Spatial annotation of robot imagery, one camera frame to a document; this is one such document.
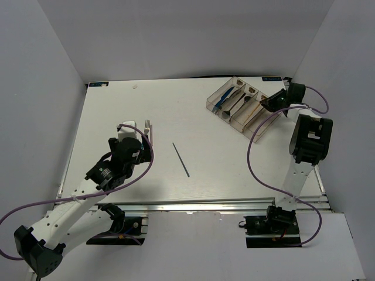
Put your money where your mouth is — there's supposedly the black steak knife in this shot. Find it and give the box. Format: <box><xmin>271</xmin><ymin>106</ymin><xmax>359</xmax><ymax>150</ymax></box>
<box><xmin>222</xmin><ymin>89</ymin><xmax>243</xmax><ymax>105</ymax></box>

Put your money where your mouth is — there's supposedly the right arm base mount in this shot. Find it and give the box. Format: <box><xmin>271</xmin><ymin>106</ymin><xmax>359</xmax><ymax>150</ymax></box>
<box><xmin>238</xmin><ymin>205</ymin><xmax>302</xmax><ymax>249</ymax></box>

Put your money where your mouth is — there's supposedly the blue chopstick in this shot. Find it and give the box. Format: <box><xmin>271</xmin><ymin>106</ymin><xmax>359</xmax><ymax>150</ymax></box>
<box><xmin>172</xmin><ymin>142</ymin><xmax>190</xmax><ymax>177</ymax></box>

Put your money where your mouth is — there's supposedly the aluminium table edge rail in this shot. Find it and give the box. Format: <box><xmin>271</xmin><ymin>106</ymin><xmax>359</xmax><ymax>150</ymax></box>
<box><xmin>54</xmin><ymin>191</ymin><xmax>333</xmax><ymax>213</ymax></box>

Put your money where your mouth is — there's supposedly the smoky clear divided organizer tray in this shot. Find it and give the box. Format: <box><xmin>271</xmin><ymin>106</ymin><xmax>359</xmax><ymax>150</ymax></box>
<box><xmin>206</xmin><ymin>76</ymin><xmax>285</xmax><ymax>143</ymax></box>

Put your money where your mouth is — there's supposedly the green handled fork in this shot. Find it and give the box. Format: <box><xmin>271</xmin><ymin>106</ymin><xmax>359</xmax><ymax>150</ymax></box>
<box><xmin>144</xmin><ymin>119</ymin><xmax>151</xmax><ymax>135</ymax></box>

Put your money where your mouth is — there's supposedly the left blue corner marker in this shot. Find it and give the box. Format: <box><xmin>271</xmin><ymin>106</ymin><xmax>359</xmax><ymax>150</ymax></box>
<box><xmin>88</xmin><ymin>81</ymin><xmax>109</xmax><ymax>87</ymax></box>

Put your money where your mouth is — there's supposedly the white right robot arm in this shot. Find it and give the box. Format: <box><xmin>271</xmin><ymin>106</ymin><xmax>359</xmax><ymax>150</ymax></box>
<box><xmin>261</xmin><ymin>83</ymin><xmax>333</xmax><ymax>234</ymax></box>

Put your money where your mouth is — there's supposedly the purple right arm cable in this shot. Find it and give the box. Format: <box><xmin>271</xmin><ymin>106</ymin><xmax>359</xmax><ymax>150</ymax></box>
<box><xmin>247</xmin><ymin>86</ymin><xmax>329</xmax><ymax>246</ymax></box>

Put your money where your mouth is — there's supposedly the black spoon long handle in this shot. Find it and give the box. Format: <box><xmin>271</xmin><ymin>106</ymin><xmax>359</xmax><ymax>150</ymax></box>
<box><xmin>221</xmin><ymin>93</ymin><xmax>246</xmax><ymax>119</ymax></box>

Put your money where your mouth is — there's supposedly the orange chopstick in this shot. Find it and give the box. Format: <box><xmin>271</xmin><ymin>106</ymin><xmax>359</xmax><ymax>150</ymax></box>
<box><xmin>241</xmin><ymin>103</ymin><xmax>261</xmax><ymax>132</ymax></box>

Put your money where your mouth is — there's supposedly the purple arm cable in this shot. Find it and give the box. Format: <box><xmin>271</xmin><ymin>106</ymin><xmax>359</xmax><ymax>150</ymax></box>
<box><xmin>247</xmin><ymin>86</ymin><xmax>329</xmax><ymax>246</ymax></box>
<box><xmin>0</xmin><ymin>124</ymin><xmax>155</xmax><ymax>261</ymax></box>

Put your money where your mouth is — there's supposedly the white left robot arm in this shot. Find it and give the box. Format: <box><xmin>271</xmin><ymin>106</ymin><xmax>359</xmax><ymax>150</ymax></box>
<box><xmin>14</xmin><ymin>136</ymin><xmax>152</xmax><ymax>278</ymax></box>

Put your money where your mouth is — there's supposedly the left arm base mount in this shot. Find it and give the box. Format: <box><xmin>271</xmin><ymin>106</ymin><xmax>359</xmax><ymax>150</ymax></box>
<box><xmin>86</xmin><ymin>203</ymin><xmax>148</xmax><ymax>246</ymax></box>

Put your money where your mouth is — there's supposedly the blue corner marker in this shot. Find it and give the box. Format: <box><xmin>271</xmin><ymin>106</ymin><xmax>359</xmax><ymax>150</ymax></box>
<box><xmin>261</xmin><ymin>76</ymin><xmax>282</xmax><ymax>82</ymax></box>
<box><xmin>88</xmin><ymin>81</ymin><xmax>109</xmax><ymax>87</ymax></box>

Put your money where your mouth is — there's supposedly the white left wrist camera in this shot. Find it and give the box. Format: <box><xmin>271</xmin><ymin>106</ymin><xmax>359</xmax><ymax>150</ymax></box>
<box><xmin>117</xmin><ymin>120</ymin><xmax>137</xmax><ymax>143</ymax></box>

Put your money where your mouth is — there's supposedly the blue knife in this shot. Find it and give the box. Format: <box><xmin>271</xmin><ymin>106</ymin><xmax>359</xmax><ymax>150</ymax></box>
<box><xmin>215</xmin><ymin>86</ymin><xmax>234</xmax><ymax>108</ymax></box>

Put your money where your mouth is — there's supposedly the orange chopstick crosswise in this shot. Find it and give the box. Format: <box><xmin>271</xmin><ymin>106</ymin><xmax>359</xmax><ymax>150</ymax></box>
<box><xmin>247</xmin><ymin>105</ymin><xmax>263</xmax><ymax>126</ymax></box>

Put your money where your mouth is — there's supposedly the right blue corner marker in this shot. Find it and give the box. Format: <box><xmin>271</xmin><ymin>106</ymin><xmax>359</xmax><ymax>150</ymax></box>
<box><xmin>261</xmin><ymin>76</ymin><xmax>282</xmax><ymax>82</ymax></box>

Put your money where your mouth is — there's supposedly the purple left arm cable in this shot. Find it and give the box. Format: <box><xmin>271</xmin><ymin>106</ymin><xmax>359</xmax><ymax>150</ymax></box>
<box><xmin>0</xmin><ymin>124</ymin><xmax>155</xmax><ymax>261</ymax></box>

